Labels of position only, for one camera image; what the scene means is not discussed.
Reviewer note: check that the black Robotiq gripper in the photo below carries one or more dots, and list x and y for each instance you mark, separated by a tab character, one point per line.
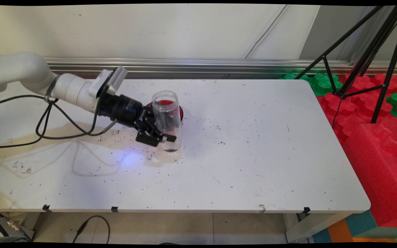
126	110

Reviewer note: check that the clear plastic jar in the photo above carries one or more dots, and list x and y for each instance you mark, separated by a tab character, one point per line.
165	96

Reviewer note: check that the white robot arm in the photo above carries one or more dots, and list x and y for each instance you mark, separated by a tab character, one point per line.
19	69

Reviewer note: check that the red bowl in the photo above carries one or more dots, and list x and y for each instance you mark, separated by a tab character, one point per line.
181	113

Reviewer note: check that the red foam puzzle mat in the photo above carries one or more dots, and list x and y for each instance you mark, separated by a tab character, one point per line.
357	106

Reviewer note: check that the orange foam mat tile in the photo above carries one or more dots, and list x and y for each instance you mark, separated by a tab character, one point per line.
339	231

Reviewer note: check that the teal foam mat tile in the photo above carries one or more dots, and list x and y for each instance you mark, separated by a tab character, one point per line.
360	222

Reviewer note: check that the black tripod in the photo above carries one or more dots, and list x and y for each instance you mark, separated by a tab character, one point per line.
370	51

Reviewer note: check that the white camera bracket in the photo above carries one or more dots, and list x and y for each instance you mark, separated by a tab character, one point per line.
98	84

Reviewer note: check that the aluminium rail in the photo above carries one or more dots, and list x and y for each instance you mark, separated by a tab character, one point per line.
219	65

